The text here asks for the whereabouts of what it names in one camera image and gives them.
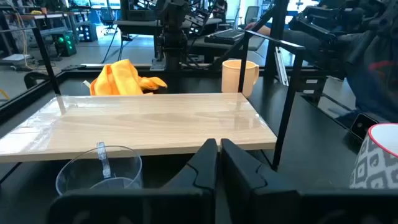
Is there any white flat box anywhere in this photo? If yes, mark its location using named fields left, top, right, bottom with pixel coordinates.
left=1, top=53, right=32, bottom=63

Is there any grey office chair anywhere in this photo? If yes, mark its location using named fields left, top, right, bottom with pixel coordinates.
left=243, top=6, right=261, bottom=29

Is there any black robot equipment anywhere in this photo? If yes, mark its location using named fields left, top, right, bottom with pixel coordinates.
left=289, top=0, right=398, bottom=47

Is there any person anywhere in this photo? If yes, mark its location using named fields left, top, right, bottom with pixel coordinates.
left=281, top=27, right=398, bottom=124

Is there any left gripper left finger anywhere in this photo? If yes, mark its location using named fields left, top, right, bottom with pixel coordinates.
left=163, top=138, right=219, bottom=191

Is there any beige ceramic mug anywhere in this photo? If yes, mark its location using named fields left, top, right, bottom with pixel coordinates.
left=221, top=59, right=260, bottom=99

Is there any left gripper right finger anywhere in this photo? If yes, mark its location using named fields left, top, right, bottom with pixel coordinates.
left=220, top=138, right=299, bottom=224

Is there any computer tower with green lights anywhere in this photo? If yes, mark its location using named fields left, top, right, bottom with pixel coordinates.
left=55, top=30, right=78, bottom=57

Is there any blue office chair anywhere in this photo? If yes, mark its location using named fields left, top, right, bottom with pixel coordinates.
left=99, top=6, right=118, bottom=35

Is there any black desk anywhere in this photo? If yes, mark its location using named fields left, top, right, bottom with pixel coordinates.
left=113, top=17, right=223, bottom=60

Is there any clear plastic mug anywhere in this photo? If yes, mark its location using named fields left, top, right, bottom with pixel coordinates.
left=55, top=141, right=144, bottom=196

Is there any pale yellow cable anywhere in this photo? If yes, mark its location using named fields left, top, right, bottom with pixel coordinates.
left=14, top=12, right=34, bottom=70

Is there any black keyboard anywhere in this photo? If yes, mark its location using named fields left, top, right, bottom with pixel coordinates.
left=204, top=28, right=246, bottom=45

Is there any grey patterned mug red rim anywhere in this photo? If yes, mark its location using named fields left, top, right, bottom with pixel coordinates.
left=349, top=123, right=398, bottom=190

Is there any silver aluminium profile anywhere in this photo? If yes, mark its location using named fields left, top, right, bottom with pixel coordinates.
left=274, top=46, right=290, bottom=86

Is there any person's hand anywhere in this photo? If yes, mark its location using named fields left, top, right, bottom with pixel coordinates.
left=244, top=22, right=282, bottom=37

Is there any yellow cloth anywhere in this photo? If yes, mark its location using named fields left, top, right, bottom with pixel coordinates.
left=82, top=58, right=168, bottom=96

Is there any black table frame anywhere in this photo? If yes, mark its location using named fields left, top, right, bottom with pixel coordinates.
left=0, top=63, right=358, bottom=125

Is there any grey desk with keyboard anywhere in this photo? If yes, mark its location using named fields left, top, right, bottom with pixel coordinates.
left=188, top=35, right=267, bottom=63

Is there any small black camera box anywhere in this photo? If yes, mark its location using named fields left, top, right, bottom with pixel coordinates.
left=350, top=113, right=379, bottom=141

